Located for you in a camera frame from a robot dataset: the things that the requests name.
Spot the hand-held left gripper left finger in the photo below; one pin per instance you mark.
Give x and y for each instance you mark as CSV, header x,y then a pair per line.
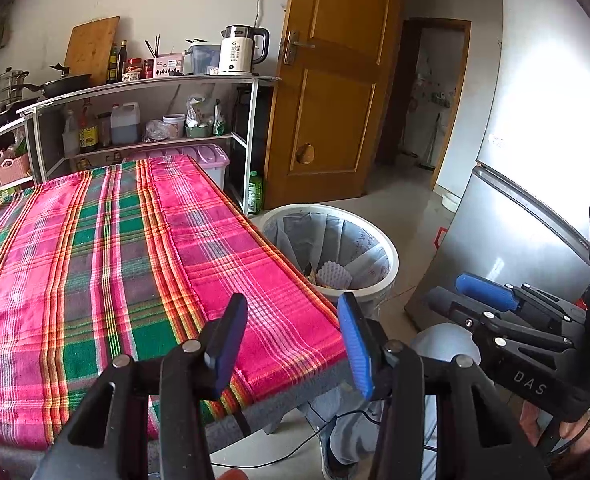
x,y
223,370

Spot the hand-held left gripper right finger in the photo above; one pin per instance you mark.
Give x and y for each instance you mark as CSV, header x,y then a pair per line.
x,y
355,345

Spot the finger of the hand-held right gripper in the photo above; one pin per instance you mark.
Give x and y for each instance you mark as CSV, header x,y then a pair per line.
x,y
485,290
445,302

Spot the white waste bin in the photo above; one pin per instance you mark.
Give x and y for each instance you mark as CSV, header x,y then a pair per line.
x,y
325,209

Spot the person's right hand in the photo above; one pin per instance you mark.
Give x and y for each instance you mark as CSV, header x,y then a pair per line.
x,y
580,430

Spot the red plastic object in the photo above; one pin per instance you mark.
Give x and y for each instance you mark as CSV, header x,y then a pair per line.
x,y
435,240

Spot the white basin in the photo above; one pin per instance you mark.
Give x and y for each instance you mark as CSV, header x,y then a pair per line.
x,y
450,201

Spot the clear bin liner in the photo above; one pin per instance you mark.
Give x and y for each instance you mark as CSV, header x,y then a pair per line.
x,y
325,240

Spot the pink green plaid tablecloth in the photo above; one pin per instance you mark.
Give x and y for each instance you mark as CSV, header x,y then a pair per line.
x,y
100,270

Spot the silver refrigerator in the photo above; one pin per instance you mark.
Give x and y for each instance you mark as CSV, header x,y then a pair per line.
x,y
525,135

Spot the green soda bottle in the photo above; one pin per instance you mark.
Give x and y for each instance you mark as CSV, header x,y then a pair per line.
x,y
254,192

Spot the pink lid storage box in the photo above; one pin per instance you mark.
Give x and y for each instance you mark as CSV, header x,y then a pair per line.
x,y
210,160

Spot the wooden door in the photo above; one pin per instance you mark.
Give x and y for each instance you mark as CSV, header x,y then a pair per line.
x,y
335,110

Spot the green small basket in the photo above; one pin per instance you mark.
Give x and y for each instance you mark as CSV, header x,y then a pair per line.
x,y
198,131

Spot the white plastic tub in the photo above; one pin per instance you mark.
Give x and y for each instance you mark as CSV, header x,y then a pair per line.
x,y
174,126

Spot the crumpled clear plastic bag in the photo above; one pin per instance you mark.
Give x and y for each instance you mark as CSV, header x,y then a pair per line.
x,y
154,131

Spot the white food bags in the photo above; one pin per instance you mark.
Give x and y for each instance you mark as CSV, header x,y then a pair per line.
x,y
197,110

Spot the white jerrycan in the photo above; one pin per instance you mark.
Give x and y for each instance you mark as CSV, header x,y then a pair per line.
x,y
125,127

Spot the dark glass jar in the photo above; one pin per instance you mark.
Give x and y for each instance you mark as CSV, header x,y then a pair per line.
x,y
104,132

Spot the cooking oil bottle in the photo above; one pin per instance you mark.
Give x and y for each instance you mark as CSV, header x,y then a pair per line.
x,y
88,135

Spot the clear plastic bottle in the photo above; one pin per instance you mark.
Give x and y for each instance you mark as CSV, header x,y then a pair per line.
x,y
71,137

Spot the green yellow cardboard box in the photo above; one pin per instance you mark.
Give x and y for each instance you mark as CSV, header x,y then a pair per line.
x,y
2,196

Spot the pink plastic basket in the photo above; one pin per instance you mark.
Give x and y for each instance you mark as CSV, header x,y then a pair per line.
x,y
12,167

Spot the white kitchen shelf unit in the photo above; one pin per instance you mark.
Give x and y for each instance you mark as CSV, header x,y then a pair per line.
x,y
150,82

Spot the pink utensil holder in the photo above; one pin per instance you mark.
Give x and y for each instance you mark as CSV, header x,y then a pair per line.
x,y
169,65

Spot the small red jar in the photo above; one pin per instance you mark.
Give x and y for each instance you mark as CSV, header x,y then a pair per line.
x,y
148,69

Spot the clear water filter jug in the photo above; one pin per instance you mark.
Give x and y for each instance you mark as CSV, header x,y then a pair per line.
x,y
204,59

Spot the white electric kettle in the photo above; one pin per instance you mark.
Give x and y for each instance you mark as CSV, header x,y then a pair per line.
x,y
237,52

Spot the dark sauce bottle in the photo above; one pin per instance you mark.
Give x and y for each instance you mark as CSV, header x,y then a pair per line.
x,y
113,65
122,62

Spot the black frying pan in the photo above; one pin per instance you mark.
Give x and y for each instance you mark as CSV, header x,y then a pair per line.
x,y
65,85

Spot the black chopsticks bundle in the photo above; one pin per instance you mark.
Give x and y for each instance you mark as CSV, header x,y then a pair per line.
x,y
157,46

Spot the wooden cutting board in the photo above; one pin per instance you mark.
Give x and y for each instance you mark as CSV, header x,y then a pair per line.
x,y
92,47

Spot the stainless steamer pot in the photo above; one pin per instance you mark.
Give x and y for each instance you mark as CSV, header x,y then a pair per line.
x,y
7,91

